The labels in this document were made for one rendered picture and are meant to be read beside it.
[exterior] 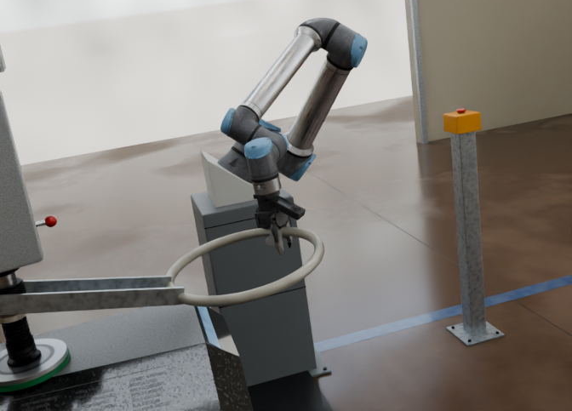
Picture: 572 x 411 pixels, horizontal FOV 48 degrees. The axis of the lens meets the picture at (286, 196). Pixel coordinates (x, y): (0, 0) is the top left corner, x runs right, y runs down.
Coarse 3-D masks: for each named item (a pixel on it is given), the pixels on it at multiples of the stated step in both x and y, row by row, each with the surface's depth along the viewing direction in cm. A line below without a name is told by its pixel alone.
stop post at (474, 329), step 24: (456, 120) 275; (480, 120) 278; (456, 144) 283; (456, 168) 287; (456, 192) 291; (456, 216) 296; (480, 240) 294; (480, 264) 297; (480, 288) 300; (480, 312) 303; (456, 336) 308; (480, 336) 304
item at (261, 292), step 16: (224, 240) 211; (240, 240) 213; (320, 240) 192; (192, 256) 204; (320, 256) 182; (176, 272) 195; (304, 272) 175; (256, 288) 169; (272, 288) 169; (192, 304) 173; (208, 304) 170; (224, 304) 169
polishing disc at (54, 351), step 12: (48, 348) 170; (60, 348) 169; (0, 360) 167; (48, 360) 163; (60, 360) 163; (0, 372) 161; (12, 372) 160; (24, 372) 159; (36, 372) 158; (48, 372) 160; (0, 384) 156; (12, 384) 156
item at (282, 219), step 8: (264, 200) 207; (256, 208) 210; (264, 208) 208; (272, 208) 206; (256, 216) 208; (264, 216) 207; (272, 216) 205; (280, 216) 207; (264, 224) 209; (280, 224) 207
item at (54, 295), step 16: (32, 288) 168; (48, 288) 170; (64, 288) 172; (80, 288) 174; (96, 288) 177; (112, 288) 179; (128, 288) 181; (144, 288) 172; (160, 288) 174; (176, 288) 176; (0, 304) 155; (16, 304) 157; (32, 304) 158; (48, 304) 160; (64, 304) 162; (80, 304) 164; (96, 304) 166; (112, 304) 168; (128, 304) 170; (144, 304) 172; (160, 304) 175; (176, 304) 177
